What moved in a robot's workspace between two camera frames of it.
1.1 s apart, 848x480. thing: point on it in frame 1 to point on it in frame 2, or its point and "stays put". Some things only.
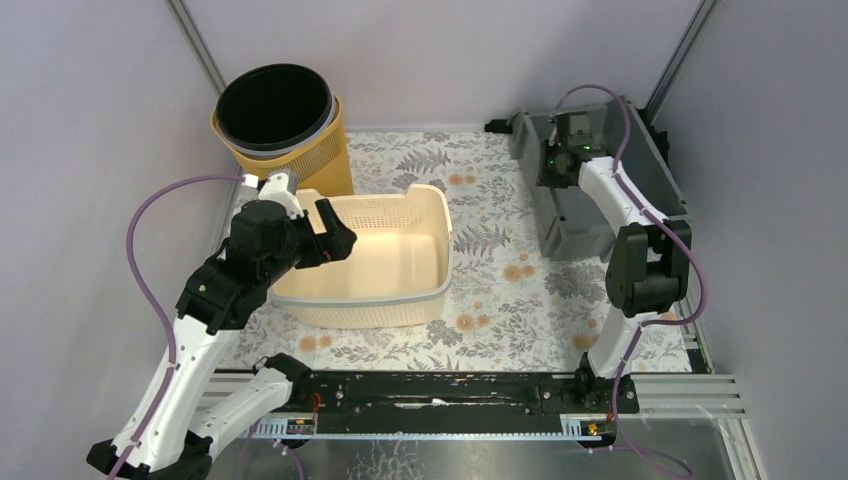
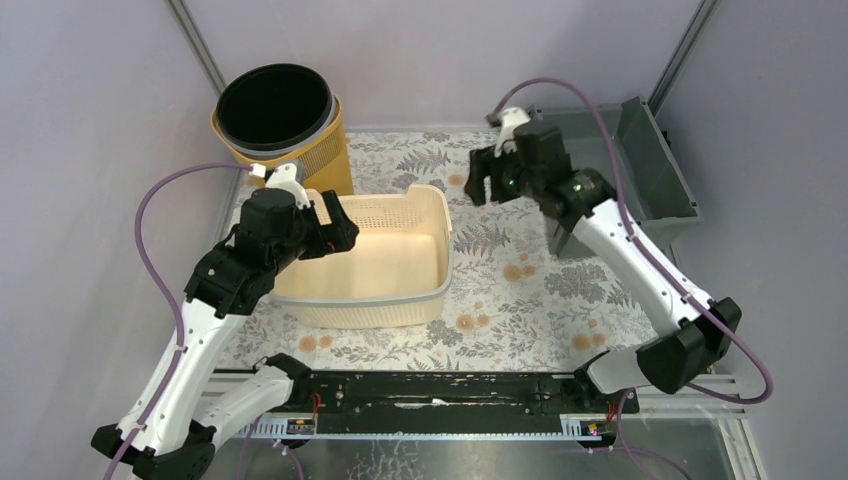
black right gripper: [544, 178] to [481, 161]
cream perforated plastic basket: [398, 273] stays put
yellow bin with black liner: [280, 117] stays put
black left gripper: [313, 239] stays put
